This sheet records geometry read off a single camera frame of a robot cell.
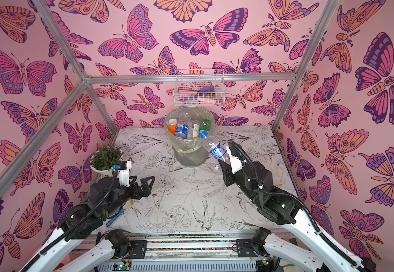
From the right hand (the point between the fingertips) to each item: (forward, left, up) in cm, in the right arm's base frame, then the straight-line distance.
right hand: (225, 157), depth 63 cm
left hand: (-4, +31, -9) cm, 32 cm away
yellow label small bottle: (+23, +12, -9) cm, 28 cm away
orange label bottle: (+27, +25, -9) cm, 38 cm away
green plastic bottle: (+28, +8, -11) cm, 31 cm away
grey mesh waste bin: (+23, +17, -7) cm, 30 cm away
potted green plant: (+9, +58, -17) cm, 62 cm away
